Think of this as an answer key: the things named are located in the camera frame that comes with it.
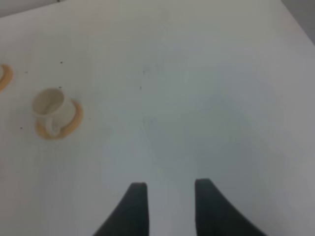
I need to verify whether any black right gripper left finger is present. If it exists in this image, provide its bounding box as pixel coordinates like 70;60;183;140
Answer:
94;182;149;236

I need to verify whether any white teacup on right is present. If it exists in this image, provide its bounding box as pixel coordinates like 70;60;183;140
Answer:
32;88;76;137

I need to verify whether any orange saucer on right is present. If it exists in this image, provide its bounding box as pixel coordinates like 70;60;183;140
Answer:
34;100;83;140

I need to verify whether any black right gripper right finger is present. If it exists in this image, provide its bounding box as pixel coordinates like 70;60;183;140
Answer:
194;179;265;236

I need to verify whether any orange saucer near teapot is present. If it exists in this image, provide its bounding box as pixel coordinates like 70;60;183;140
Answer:
0;64;13;91

